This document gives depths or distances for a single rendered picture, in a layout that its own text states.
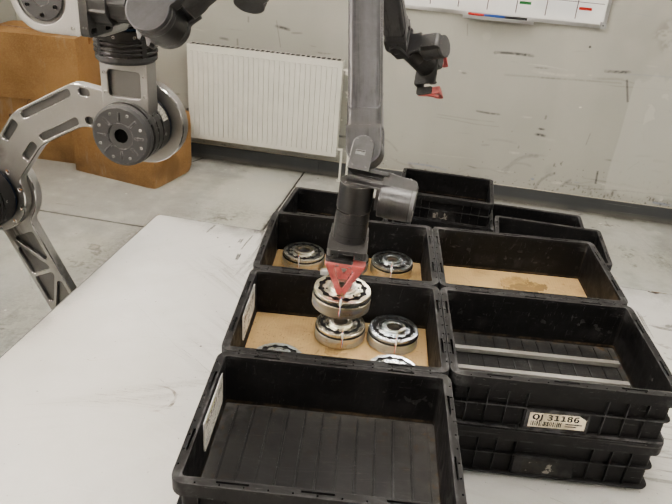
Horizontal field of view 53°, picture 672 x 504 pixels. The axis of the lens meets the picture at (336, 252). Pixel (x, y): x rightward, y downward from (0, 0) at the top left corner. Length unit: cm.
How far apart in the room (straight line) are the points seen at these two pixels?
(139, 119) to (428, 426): 89
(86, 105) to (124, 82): 18
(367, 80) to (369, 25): 9
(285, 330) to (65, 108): 78
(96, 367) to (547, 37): 334
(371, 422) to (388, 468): 11
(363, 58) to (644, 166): 354
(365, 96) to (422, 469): 61
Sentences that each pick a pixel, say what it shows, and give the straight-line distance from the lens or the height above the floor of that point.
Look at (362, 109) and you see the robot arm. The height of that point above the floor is 134.
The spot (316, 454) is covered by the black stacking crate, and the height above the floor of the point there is 83.
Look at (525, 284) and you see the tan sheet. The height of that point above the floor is 83.
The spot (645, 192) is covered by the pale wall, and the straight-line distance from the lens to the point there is 459.
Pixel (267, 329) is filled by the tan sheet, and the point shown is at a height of 83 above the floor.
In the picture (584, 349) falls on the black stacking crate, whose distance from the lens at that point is 152.
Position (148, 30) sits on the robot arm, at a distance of 119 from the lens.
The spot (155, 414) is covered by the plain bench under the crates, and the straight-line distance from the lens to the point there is 141.
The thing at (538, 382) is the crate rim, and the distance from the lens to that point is 121.
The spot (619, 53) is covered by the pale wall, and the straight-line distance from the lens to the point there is 431.
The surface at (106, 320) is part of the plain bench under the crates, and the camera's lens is 170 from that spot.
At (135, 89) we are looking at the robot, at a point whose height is 123.
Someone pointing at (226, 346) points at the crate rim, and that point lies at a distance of 119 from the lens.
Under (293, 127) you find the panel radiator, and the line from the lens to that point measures 438.
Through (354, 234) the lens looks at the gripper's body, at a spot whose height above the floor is 115.
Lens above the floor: 163
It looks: 27 degrees down
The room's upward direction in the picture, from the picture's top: 5 degrees clockwise
